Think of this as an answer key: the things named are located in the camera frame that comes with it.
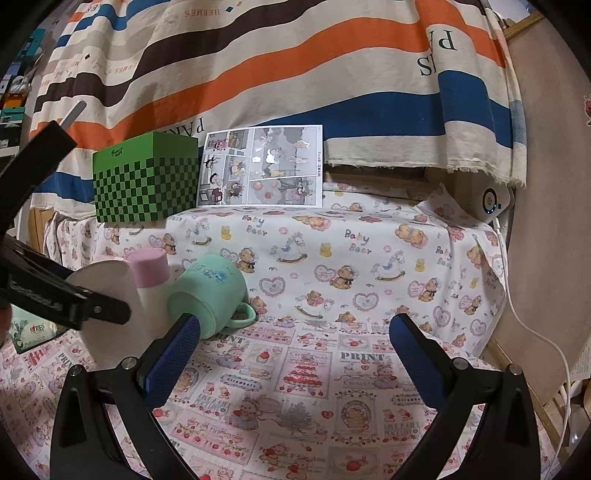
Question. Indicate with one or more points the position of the baby bear print cloth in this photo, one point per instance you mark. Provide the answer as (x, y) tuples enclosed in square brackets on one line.
[(352, 264)]

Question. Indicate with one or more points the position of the comic picture card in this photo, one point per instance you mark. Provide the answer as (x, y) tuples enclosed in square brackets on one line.
[(280, 165)]

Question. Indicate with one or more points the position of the white paper cup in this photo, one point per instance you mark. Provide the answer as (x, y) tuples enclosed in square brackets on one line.
[(115, 327)]

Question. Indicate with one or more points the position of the white shelf unit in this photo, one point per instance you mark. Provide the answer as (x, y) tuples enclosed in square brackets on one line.
[(15, 88)]

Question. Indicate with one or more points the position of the green tissue pack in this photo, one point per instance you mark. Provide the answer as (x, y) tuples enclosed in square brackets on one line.
[(28, 331)]

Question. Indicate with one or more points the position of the white mug with pink lid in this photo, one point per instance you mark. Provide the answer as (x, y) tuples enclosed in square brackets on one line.
[(151, 274)]

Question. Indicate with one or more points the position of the striped cloth backdrop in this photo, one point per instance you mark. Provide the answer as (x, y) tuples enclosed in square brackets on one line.
[(415, 84)]

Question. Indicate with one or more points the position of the green checkered box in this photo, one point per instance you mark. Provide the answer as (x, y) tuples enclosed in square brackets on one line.
[(146, 178)]

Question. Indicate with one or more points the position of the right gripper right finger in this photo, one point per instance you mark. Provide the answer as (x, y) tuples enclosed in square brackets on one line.
[(506, 443)]

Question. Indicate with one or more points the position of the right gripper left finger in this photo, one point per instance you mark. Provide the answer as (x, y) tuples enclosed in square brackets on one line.
[(84, 444)]

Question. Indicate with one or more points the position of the white device with blue ring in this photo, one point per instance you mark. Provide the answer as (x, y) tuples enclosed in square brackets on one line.
[(490, 199)]

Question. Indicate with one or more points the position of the mint green mug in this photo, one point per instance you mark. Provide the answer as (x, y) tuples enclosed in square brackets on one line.
[(213, 290)]

